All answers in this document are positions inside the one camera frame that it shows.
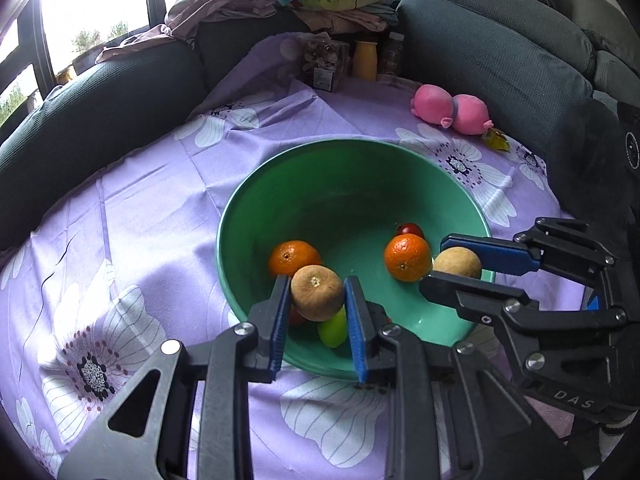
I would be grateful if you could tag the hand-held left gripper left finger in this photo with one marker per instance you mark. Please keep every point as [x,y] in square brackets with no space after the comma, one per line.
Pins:
[280,330]

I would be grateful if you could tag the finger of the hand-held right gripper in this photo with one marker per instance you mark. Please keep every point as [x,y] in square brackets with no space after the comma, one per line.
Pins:
[450,290]
[500,255]

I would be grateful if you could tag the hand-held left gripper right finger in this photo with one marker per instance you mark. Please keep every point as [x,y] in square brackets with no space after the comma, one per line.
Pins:
[357,330]

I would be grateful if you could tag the red tomato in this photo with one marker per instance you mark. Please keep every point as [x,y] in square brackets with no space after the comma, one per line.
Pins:
[297,317]

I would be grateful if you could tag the green mango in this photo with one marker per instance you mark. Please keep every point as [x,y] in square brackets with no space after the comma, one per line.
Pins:
[332,332]

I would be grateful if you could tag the small tan round fruit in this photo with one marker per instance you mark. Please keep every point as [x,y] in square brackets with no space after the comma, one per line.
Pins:
[457,265]

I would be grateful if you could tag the brown round fruit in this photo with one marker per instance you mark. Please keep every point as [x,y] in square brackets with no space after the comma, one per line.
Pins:
[317,292]

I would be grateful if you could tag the orange mandarin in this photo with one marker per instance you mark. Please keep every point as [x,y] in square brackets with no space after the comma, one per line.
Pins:
[407,257]
[290,257]

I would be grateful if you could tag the green plastic bowl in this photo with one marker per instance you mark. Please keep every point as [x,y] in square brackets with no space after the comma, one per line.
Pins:
[350,195]

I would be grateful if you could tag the small cherry tomato with stem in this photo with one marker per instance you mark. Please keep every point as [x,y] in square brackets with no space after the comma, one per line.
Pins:
[411,230]

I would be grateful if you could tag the yellow wrapper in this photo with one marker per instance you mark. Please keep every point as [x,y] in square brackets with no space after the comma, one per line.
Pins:
[496,140]

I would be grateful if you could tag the pink plush toy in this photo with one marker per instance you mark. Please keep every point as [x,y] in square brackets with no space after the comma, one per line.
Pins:
[450,110]

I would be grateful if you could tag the purple floral cloth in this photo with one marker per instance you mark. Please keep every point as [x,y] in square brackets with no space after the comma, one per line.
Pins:
[150,210]

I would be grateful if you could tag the dark bottle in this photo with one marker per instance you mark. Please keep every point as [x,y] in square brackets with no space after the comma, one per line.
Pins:
[391,55]

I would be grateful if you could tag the orange juice bottle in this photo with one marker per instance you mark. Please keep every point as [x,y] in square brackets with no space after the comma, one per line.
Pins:
[365,60]

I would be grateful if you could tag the dark grey sofa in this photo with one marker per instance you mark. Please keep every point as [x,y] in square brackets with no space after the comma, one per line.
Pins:
[100,110]

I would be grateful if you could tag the pinkish purple crumpled garment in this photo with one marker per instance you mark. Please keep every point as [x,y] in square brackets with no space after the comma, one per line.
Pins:
[215,0]

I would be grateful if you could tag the window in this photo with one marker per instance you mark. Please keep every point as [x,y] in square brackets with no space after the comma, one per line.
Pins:
[90,5]

